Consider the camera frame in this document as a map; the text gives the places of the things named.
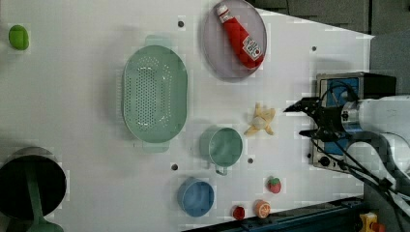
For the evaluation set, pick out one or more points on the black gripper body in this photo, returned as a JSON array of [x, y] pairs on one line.
[[328, 121]]

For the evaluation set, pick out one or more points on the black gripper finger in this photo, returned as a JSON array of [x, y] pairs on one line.
[[317, 134], [306, 105]]

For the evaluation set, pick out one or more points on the peeled toy banana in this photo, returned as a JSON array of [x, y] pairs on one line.
[[262, 119]]

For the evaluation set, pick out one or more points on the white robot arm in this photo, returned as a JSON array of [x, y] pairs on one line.
[[373, 136]]

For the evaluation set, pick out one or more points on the black toaster oven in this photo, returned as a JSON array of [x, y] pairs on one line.
[[337, 90]]

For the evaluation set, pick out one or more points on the red toy strawberry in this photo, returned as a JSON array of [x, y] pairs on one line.
[[274, 185]]

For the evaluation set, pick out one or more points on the red ketchup bottle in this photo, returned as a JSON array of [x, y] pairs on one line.
[[245, 47]]

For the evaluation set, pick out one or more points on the orange slice toy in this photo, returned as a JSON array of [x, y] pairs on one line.
[[262, 208]]

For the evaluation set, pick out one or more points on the grey round plate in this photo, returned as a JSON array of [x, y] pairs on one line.
[[216, 45]]

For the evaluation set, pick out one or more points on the small red toy piece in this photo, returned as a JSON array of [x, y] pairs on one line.
[[239, 212]]

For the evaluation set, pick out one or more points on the blue cup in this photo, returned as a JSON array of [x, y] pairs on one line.
[[195, 197]]

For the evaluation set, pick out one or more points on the green oval colander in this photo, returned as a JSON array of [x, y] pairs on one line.
[[155, 94]]

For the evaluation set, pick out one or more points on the black round pot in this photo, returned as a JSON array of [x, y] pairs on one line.
[[14, 195]]

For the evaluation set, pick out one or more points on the green ladle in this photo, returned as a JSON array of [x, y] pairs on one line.
[[40, 224]]

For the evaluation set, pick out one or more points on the green toy lime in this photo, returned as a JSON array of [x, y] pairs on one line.
[[18, 37]]

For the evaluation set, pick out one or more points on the green cup with handle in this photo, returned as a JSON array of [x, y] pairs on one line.
[[221, 146]]

